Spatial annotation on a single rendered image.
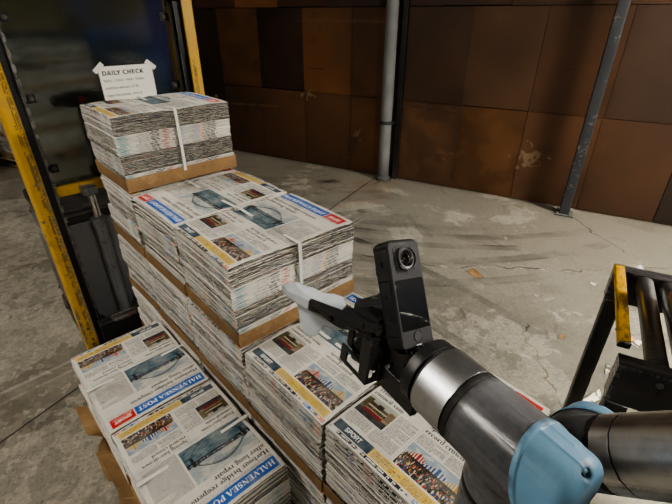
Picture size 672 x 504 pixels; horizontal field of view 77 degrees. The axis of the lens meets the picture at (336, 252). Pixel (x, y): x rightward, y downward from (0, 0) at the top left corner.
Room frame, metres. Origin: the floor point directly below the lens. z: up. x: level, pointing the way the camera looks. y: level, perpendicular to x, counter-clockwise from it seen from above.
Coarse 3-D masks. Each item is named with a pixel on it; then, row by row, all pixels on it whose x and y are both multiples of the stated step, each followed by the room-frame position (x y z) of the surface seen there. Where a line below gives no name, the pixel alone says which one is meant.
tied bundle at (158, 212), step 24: (168, 192) 1.23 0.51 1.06; (192, 192) 1.23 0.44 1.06; (216, 192) 1.23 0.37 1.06; (240, 192) 1.23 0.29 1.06; (264, 192) 1.23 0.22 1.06; (144, 216) 1.14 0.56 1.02; (168, 216) 1.05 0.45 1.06; (192, 216) 1.05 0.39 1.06; (144, 240) 1.19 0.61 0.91; (168, 240) 1.01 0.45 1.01; (168, 264) 1.07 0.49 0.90
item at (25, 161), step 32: (0, 32) 1.55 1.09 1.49; (0, 64) 1.50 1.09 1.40; (0, 96) 1.48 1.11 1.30; (32, 128) 1.53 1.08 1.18; (32, 160) 1.49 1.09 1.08; (32, 192) 1.47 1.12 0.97; (64, 224) 1.53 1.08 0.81; (64, 256) 1.49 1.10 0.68; (64, 288) 1.50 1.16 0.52; (96, 320) 1.52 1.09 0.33
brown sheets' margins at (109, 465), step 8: (80, 408) 0.98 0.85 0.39; (80, 416) 0.94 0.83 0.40; (88, 416) 0.95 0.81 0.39; (88, 424) 0.92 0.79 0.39; (96, 424) 0.92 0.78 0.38; (88, 432) 0.88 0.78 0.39; (96, 432) 0.89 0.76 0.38; (104, 440) 0.84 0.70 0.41; (104, 448) 0.83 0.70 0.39; (104, 456) 0.80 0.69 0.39; (112, 456) 0.81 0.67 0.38; (104, 464) 0.77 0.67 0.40; (112, 464) 0.78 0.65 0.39; (104, 472) 0.90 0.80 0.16; (112, 472) 0.75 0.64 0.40; (120, 472) 0.76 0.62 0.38; (112, 480) 0.72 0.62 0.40; (120, 480) 0.73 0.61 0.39; (128, 480) 0.71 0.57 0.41; (120, 488) 0.70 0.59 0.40; (128, 488) 0.71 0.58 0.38; (120, 496) 0.68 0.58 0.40; (128, 496) 0.68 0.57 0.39
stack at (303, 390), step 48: (192, 336) 1.01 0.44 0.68; (288, 336) 0.83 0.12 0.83; (336, 336) 0.83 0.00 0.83; (240, 384) 0.80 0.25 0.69; (288, 384) 0.67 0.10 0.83; (336, 384) 0.67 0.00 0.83; (288, 432) 0.65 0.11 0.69; (336, 432) 0.55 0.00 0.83; (384, 432) 0.55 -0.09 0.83; (432, 432) 0.55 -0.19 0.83; (336, 480) 0.53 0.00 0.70; (384, 480) 0.45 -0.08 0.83; (432, 480) 0.45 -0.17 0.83
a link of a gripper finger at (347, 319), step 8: (312, 304) 0.39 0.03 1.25; (320, 304) 0.39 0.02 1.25; (320, 312) 0.38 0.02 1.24; (328, 312) 0.38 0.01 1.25; (336, 312) 0.38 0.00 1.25; (344, 312) 0.38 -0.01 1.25; (352, 312) 0.38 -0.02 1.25; (328, 320) 0.37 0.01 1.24; (336, 320) 0.37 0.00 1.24; (344, 320) 0.37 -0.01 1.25; (352, 320) 0.36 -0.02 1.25; (360, 320) 0.36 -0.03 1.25; (344, 328) 0.37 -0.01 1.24; (352, 328) 0.37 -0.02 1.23; (360, 328) 0.36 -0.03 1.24
